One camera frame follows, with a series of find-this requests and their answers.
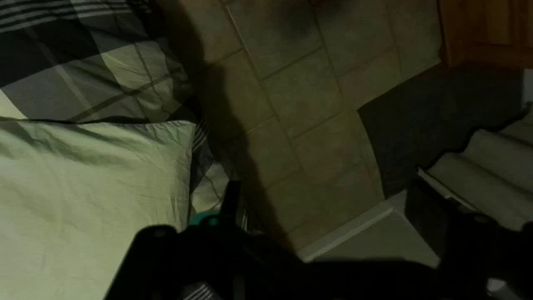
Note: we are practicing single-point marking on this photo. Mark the aluminium robot mount platform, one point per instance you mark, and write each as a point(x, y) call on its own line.
point(383, 234)

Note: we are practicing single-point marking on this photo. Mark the brown wooden dresser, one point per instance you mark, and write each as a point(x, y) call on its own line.
point(488, 27)

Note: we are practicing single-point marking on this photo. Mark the white pillow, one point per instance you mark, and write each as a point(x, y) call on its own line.
point(77, 201)

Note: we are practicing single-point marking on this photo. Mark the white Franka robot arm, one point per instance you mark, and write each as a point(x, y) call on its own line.
point(493, 167)

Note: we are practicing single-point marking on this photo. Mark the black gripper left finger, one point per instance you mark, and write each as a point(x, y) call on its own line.
point(184, 261)

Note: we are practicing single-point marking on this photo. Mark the plaid checkered comforter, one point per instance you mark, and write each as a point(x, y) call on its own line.
point(72, 61)

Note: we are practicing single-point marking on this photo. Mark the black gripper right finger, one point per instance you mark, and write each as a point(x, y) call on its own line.
point(488, 261)

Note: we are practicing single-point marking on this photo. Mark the dark floor mat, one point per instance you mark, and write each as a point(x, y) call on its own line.
point(433, 122)

